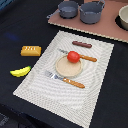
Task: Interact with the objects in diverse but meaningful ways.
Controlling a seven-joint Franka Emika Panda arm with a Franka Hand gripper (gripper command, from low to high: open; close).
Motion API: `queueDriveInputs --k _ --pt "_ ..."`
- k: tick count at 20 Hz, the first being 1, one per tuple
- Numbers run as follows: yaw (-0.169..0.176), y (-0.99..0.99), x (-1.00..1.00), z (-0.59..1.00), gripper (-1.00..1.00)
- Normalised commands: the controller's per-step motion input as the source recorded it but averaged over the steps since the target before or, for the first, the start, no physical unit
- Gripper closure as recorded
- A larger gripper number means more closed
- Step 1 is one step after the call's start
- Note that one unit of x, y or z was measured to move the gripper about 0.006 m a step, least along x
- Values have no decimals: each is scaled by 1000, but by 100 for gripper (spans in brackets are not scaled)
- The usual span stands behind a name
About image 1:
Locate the small grey pot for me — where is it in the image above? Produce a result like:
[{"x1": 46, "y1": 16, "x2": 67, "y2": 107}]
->
[{"x1": 47, "y1": 1, "x2": 78, "y2": 19}]

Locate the large grey pot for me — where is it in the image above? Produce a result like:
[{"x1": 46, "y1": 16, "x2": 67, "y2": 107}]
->
[{"x1": 79, "y1": 0, "x2": 105, "y2": 24}]

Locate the yellow toy banana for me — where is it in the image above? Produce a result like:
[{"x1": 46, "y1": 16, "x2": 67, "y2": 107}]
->
[{"x1": 10, "y1": 66, "x2": 31, "y2": 77}]

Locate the red toy tomato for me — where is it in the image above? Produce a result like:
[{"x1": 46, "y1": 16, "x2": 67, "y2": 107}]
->
[{"x1": 67, "y1": 51, "x2": 80, "y2": 63}]

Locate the knife with orange handle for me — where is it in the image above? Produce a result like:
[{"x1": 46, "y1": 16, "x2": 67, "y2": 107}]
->
[{"x1": 58, "y1": 49, "x2": 97, "y2": 62}]

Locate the beige bowl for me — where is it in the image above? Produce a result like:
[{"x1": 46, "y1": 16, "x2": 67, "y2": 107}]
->
[{"x1": 119, "y1": 5, "x2": 128, "y2": 30}]

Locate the brown wooden board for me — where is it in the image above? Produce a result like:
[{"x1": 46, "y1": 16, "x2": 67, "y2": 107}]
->
[{"x1": 48, "y1": 0, "x2": 128, "y2": 43}]

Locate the beige woven placemat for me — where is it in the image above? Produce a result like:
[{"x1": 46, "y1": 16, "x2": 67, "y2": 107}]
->
[{"x1": 13, "y1": 31, "x2": 114, "y2": 128}]

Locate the fork with orange handle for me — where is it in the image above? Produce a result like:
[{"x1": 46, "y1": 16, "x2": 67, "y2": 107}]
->
[{"x1": 45, "y1": 71, "x2": 85, "y2": 88}]

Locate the brown toy sausage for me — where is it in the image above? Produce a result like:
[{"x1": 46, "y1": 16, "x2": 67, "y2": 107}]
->
[{"x1": 72, "y1": 41, "x2": 92, "y2": 48}]

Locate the orange toy bread loaf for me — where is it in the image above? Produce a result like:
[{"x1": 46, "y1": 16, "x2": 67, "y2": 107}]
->
[{"x1": 21, "y1": 46, "x2": 41, "y2": 56}]

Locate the round wooden plate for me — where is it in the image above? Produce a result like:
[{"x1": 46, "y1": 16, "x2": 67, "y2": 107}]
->
[{"x1": 55, "y1": 55, "x2": 83, "y2": 77}]

